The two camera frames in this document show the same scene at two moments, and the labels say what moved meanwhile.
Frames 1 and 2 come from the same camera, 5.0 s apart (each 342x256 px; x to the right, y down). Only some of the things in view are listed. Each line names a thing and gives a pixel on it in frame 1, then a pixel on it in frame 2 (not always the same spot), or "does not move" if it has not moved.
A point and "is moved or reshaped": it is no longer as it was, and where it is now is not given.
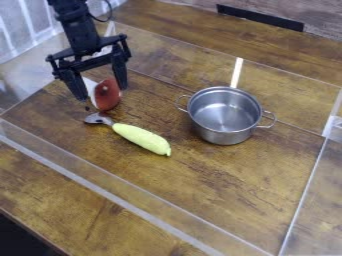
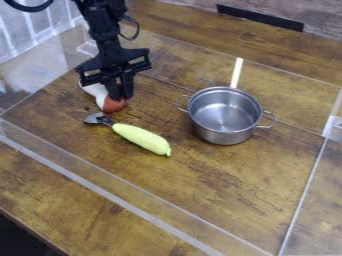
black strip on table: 260,18 does not move
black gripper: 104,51 → 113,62
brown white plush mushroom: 104,93 is moved or reshaped
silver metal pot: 226,114 does not move
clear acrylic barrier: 316,231 does not move
